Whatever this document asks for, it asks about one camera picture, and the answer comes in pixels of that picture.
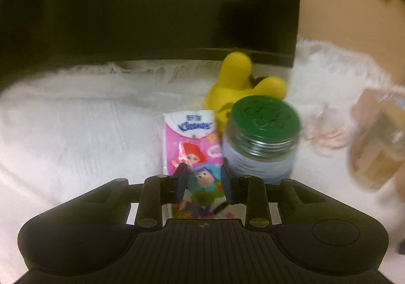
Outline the tan label glass jar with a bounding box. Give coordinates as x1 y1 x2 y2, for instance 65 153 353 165
349 88 404 191

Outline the white textured cloth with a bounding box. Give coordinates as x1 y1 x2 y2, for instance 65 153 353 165
1 39 404 283

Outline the black monitor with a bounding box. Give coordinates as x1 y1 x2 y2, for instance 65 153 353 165
1 0 300 89

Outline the pink Kleenex tissue pack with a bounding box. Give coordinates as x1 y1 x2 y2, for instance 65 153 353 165
163 110 244 219

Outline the yellow bunny plush toy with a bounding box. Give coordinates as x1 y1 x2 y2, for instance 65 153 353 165
204 51 287 134

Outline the green lid glass jar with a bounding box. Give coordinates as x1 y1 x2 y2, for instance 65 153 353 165
222 96 301 185

